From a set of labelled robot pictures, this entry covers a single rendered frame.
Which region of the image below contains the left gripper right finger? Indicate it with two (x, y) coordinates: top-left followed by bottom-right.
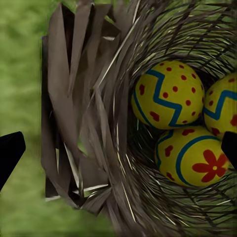
(221, 131), (237, 170)

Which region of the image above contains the wicker basket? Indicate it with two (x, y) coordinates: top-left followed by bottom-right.
(40, 0), (237, 237)

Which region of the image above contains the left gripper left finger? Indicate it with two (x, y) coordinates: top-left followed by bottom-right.
(0, 131), (26, 191)

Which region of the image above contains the easter egg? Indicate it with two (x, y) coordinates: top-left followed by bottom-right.
(154, 123), (230, 188)
(131, 60), (205, 130)
(201, 72), (237, 142)

